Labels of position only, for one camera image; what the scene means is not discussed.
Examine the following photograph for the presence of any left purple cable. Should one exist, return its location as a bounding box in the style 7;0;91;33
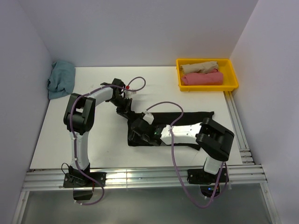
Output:
67;77;147;206

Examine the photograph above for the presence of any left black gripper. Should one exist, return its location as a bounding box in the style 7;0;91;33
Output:
109;96;132;121

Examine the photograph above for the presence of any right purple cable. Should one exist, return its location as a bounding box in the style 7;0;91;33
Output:
143;101;229;209

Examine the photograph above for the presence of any pink rolled t-shirt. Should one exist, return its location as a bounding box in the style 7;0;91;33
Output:
182;72;223;85

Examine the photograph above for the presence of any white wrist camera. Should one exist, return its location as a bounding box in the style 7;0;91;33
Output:
123;85;137;98
142;111;154;125

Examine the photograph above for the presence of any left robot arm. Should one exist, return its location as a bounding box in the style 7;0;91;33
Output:
64;78;135;186

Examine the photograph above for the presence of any blue crumpled t-shirt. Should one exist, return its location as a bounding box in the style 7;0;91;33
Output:
47;61;75;100

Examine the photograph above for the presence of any purple cable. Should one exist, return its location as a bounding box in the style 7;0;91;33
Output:
67;77;147;206
143;101;229;209

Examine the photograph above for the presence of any beige rolled t-shirt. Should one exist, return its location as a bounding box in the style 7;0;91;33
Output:
180;61;219;74

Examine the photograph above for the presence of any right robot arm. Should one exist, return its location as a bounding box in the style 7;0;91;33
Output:
130;118;235;182

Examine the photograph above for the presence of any yellow plastic bin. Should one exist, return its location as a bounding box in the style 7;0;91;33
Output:
176;58;239;91

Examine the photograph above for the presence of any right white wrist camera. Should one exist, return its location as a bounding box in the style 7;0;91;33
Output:
142;111;154;125

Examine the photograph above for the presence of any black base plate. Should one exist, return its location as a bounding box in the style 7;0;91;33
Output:
63;169;107;188
187;168;229;185

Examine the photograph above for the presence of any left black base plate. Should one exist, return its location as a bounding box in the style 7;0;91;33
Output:
63;169;107;188

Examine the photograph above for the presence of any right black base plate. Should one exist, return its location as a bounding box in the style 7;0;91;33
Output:
187;168;229;185

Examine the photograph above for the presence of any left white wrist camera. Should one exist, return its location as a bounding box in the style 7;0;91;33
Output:
123;85;137;98

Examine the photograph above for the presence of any aluminium mounting rail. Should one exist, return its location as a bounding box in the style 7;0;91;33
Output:
21;165;268;192

